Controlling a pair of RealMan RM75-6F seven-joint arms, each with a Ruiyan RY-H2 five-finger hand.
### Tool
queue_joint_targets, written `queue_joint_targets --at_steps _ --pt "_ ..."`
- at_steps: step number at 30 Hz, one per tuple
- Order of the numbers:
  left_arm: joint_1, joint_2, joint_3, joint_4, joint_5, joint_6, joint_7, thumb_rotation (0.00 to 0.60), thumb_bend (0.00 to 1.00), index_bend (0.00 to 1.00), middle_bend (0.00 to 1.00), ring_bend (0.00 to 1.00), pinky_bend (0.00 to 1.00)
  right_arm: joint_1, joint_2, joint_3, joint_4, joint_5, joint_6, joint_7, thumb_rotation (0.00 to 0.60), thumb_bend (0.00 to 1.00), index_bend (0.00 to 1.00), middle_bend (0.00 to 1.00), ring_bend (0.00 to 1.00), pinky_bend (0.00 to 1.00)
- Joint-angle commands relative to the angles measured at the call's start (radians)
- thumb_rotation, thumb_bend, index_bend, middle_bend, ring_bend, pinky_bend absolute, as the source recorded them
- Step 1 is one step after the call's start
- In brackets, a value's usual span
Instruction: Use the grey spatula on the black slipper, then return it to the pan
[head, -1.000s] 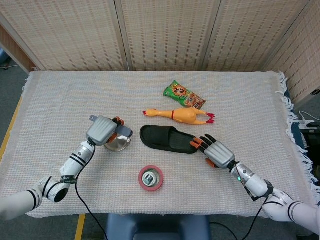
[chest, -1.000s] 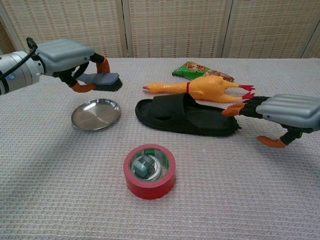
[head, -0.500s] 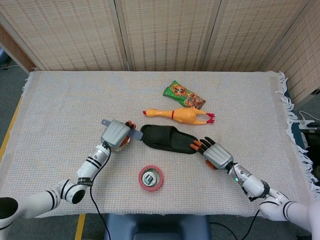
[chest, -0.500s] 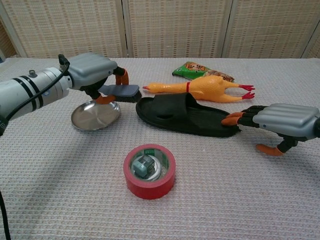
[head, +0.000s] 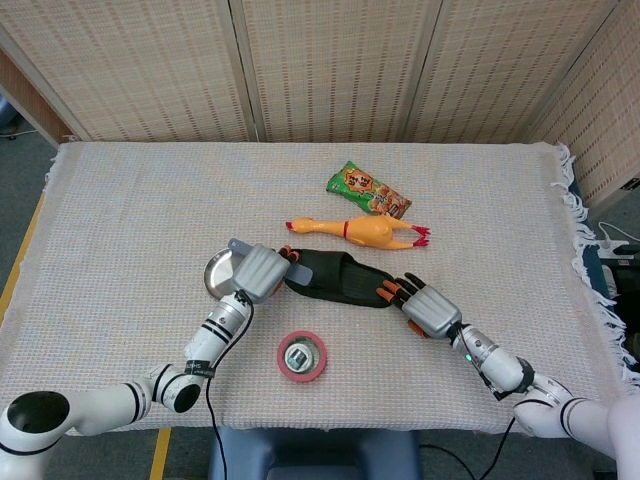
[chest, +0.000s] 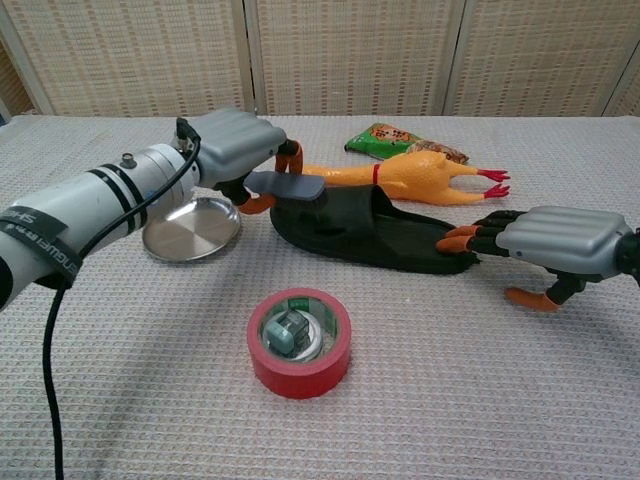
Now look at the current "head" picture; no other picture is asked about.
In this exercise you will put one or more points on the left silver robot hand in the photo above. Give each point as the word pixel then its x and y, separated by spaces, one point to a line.
pixel 260 272

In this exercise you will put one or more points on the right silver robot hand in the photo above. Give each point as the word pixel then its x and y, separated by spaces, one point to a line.
pixel 432 312

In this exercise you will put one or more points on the grey blue brush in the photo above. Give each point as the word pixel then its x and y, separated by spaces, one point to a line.
pixel 302 275

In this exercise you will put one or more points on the black rubber slipper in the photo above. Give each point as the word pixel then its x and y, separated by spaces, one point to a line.
pixel 340 280

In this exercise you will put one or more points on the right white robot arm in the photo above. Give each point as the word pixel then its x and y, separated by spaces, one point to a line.
pixel 500 365

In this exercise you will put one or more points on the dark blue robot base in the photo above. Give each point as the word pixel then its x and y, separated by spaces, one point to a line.
pixel 310 455

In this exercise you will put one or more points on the round stainless steel plate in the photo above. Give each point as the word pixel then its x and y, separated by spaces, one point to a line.
pixel 217 275

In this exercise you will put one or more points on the small blue-grey plastic box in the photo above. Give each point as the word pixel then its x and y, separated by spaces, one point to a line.
pixel 300 360

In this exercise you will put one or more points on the small silver metal tin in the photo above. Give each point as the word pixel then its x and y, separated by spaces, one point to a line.
pixel 316 357

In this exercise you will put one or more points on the yellow rubber chicken toy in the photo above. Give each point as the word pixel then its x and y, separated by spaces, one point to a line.
pixel 370 230

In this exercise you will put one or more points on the red tape roll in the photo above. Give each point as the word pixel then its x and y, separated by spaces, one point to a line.
pixel 300 379

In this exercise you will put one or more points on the green snack bag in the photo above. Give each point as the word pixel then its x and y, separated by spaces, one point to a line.
pixel 360 187

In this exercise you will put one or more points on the beige woven tablecloth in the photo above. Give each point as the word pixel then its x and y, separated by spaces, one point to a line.
pixel 125 225

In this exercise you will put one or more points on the woven folding screen panel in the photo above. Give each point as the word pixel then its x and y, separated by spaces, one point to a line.
pixel 600 125
pixel 140 65
pixel 340 65
pixel 500 65

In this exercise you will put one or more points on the brown woven screen panel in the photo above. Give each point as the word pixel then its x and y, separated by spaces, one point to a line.
pixel 30 105

